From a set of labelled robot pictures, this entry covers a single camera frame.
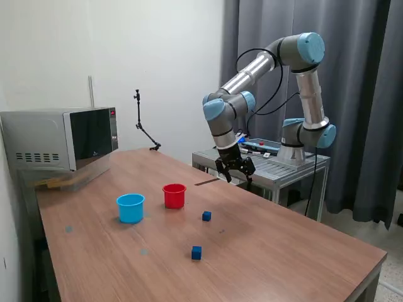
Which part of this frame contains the clear plastic box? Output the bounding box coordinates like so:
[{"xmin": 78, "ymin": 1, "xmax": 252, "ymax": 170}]
[{"xmin": 17, "ymin": 154, "xmax": 111, "ymax": 193}]

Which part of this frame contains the black camera cable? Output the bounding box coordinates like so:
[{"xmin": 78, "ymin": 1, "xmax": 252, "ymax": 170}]
[{"xmin": 234, "ymin": 47, "xmax": 304, "ymax": 136}]

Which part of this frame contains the black power cable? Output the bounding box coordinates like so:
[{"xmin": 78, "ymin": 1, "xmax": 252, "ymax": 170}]
[{"xmin": 302, "ymin": 147, "xmax": 319, "ymax": 216}]

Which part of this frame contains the silver microwave oven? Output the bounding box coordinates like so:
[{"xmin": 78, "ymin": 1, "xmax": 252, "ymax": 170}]
[{"xmin": 0, "ymin": 106, "xmax": 119, "ymax": 172}]

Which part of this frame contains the grey curtain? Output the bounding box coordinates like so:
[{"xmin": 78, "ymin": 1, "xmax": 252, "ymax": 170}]
[{"xmin": 218, "ymin": 0, "xmax": 403, "ymax": 230}]

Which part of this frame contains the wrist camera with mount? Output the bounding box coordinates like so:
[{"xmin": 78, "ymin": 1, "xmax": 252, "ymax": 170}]
[{"xmin": 234, "ymin": 130, "xmax": 250, "ymax": 146}]

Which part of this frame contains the robot teach pendant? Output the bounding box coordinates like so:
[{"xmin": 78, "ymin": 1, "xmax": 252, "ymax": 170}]
[{"xmin": 248, "ymin": 137, "xmax": 281, "ymax": 151}]

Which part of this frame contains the white floor cable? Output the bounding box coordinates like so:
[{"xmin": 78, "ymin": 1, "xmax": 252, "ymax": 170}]
[{"xmin": 379, "ymin": 281, "xmax": 403, "ymax": 293}]

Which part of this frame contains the blue plastic cup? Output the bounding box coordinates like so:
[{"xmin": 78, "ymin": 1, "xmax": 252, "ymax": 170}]
[{"xmin": 115, "ymin": 193, "xmax": 146, "ymax": 225}]

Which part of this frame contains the wooden block stack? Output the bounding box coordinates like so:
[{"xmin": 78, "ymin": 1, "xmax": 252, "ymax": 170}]
[{"xmin": 33, "ymin": 177, "xmax": 75, "ymax": 190}]

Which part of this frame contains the red plastic cup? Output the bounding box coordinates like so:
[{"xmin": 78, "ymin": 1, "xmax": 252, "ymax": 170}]
[{"xmin": 162, "ymin": 183, "xmax": 187, "ymax": 210}]

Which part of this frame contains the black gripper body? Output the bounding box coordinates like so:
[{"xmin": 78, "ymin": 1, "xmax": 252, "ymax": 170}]
[{"xmin": 217, "ymin": 143, "xmax": 245, "ymax": 169}]

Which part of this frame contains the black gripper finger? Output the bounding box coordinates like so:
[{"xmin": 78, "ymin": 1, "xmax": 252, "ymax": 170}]
[
  {"xmin": 215, "ymin": 158, "xmax": 233, "ymax": 184},
  {"xmin": 239, "ymin": 156, "xmax": 256, "ymax": 184}
]

